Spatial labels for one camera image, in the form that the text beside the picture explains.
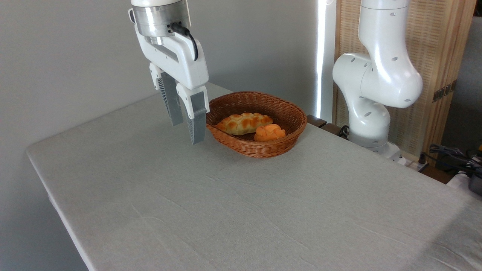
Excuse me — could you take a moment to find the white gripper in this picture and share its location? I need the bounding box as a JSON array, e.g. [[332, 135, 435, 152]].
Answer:
[[134, 24, 210, 145]]

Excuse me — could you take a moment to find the round orange bread bun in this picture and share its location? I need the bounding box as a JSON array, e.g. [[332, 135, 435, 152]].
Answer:
[[254, 124, 287, 142]]

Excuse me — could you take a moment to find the long braided bread loaf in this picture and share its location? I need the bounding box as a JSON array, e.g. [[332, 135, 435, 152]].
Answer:
[[216, 112, 274, 136]]

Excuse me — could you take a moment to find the brown woven wicker basket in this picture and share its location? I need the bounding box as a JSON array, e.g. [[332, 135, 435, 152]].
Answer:
[[206, 91, 308, 158]]

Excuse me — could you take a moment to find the grey tablecloth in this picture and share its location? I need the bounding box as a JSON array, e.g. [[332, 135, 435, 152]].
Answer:
[[26, 82, 482, 271]]

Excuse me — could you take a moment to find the dark wooden furniture edge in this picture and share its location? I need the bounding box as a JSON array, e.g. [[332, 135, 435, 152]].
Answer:
[[307, 114, 349, 139]]

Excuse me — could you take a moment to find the white power strip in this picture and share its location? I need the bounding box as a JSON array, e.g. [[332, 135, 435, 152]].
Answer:
[[404, 152, 429, 172]]

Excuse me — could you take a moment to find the wooden folding screen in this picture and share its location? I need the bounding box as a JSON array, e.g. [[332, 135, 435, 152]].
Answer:
[[333, 0, 477, 158]]

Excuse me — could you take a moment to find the metal screen hinge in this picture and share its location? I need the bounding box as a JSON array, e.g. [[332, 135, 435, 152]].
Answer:
[[432, 79, 458, 103]]

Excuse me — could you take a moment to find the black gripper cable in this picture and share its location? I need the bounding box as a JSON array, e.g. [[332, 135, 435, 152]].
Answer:
[[168, 23, 199, 61]]

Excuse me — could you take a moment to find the white vertical window frame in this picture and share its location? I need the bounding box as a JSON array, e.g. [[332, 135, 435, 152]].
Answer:
[[316, 0, 337, 122]]

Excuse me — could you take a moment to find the black cable bundle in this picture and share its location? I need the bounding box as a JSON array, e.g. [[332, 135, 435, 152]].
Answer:
[[419, 144, 482, 177]]

